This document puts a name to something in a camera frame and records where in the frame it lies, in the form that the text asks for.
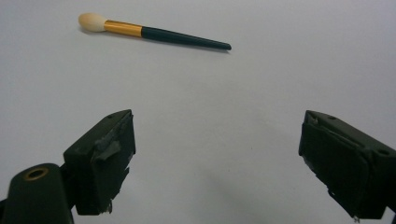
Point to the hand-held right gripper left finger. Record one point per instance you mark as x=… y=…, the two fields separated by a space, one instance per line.
x=99 y=161

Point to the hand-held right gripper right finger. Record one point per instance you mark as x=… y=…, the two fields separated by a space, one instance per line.
x=345 y=165

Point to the makeup brush with gold ferrule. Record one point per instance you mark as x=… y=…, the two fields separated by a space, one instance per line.
x=174 y=35

